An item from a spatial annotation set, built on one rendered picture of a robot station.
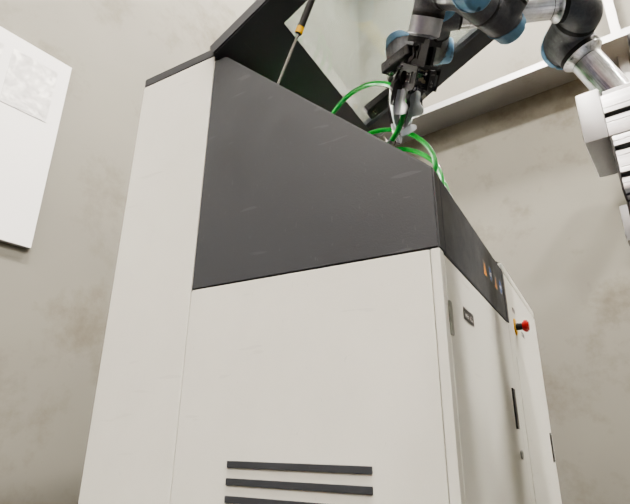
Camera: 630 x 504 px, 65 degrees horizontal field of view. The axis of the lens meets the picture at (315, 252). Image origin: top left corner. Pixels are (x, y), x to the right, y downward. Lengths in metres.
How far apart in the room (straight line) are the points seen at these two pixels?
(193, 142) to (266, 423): 0.75
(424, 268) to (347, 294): 0.15
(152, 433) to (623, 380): 3.17
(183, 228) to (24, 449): 1.49
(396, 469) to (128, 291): 0.80
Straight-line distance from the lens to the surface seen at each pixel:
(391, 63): 1.33
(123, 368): 1.28
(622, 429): 3.81
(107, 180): 2.87
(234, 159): 1.24
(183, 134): 1.42
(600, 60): 1.66
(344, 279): 0.94
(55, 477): 2.58
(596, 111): 0.91
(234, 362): 1.05
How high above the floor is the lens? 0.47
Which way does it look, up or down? 21 degrees up
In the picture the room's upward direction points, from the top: 1 degrees clockwise
